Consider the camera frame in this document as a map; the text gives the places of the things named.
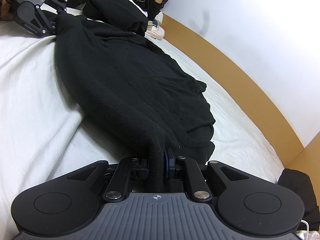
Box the pink white pillow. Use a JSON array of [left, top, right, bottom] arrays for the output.
[[145, 11, 165, 40]]

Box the wooden headboard panel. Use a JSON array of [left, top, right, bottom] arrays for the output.
[[162, 15, 319, 180]]

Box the white bed sheet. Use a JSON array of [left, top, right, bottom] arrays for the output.
[[1, 22, 284, 239]]

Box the black folded garment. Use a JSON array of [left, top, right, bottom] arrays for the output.
[[277, 168, 319, 231]]

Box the black fleece garment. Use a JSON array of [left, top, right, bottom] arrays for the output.
[[54, 14, 215, 192]]

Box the black garment pile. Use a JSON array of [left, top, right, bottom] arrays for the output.
[[82, 0, 148, 36]]

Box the white charger with cable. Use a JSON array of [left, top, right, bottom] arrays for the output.
[[297, 220, 320, 240]]

